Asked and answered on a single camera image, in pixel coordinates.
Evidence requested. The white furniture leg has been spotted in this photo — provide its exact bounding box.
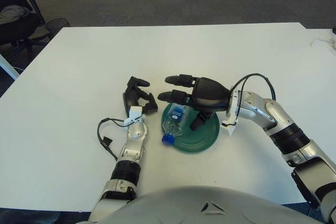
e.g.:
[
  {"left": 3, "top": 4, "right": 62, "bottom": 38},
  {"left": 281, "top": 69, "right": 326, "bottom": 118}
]
[{"left": 0, "top": 55, "right": 19, "bottom": 80}]

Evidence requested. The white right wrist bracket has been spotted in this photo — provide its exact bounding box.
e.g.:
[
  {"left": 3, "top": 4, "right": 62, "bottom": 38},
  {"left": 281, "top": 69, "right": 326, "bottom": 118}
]
[{"left": 222, "top": 90, "right": 244, "bottom": 137}]

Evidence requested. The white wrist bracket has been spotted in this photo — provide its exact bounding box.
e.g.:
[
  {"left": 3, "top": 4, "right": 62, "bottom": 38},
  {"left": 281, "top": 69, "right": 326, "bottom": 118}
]
[
  {"left": 123, "top": 105, "right": 146, "bottom": 129},
  {"left": 222, "top": 90, "right": 244, "bottom": 137}
]

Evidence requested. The grey cloth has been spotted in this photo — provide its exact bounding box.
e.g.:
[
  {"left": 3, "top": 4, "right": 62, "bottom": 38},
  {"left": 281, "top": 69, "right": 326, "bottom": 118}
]
[{"left": 0, "top": 5, "right": 29, "bottom": 24}]

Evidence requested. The black office chair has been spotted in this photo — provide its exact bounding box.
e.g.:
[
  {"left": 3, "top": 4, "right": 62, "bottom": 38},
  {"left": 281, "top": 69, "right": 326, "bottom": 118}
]
[{"left": 0, "top": 0, "right": 50, "bottom": 54}]

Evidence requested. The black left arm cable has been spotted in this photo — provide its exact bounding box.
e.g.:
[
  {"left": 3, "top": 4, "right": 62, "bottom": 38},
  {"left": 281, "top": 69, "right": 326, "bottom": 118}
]
[{"left": 97, "top": 119, "right": 129, "bottom": 161}]

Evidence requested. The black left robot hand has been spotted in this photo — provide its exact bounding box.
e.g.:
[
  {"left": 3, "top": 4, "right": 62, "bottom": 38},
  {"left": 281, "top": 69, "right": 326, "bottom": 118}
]
[{"left": 122, "top": 76, "right": 159, "bottom": 116}]

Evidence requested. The clear bottle with blue cap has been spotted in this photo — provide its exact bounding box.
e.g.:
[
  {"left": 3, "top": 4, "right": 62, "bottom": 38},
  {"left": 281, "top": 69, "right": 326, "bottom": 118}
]
[{"left": 160, "top": 102, "right": 187, "bottom": 147}]

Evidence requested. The black mesh wastebasket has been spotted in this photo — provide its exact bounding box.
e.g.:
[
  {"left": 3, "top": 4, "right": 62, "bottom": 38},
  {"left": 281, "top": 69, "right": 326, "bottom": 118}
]
[{"left": 46, "top": 18, "right": 71, "bottom": 38}]

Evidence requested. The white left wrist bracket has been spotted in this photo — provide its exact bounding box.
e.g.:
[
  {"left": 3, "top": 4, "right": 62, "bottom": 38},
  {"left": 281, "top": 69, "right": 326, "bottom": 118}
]
[{"left": 123, "top": 105, "right": 146, "bottom": 129}]

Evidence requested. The silver robot torso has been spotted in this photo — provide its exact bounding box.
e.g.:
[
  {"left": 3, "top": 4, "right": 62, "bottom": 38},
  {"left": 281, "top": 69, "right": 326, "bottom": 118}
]
[{"left": 88, "top": 186, "right": 320, "bottom": 224}]

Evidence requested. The white cable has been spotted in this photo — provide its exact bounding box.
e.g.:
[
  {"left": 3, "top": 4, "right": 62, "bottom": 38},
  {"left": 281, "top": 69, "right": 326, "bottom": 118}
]
[{"left": 310, "top": 37, "right": 335, "bottom": 48}]

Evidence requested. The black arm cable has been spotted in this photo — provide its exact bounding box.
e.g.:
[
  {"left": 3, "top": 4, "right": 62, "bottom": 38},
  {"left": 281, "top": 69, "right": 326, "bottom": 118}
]
[
  {"left": 97, "top": 119, "right": 129, "bottom": 161},
  {"left": 230, "top": 73, "right": 277, "bottom": 101}
]

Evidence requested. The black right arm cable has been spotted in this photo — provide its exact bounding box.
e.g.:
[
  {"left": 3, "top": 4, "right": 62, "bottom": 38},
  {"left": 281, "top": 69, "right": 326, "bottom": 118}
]
[{"left": 230, "top": 73, "right": 277, "bottom": 101}]

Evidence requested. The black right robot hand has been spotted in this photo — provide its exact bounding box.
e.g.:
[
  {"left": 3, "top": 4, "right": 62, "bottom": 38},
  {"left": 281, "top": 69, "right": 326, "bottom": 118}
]
[{"left": 156, "top": 73, "right": 233, "bottom": 132}]

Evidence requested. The green round plate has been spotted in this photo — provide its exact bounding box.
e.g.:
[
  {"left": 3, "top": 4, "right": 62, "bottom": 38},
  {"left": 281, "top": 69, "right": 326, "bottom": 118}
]
[{"left": 160, "top": 102, "right": 221, "bottom": 154}]

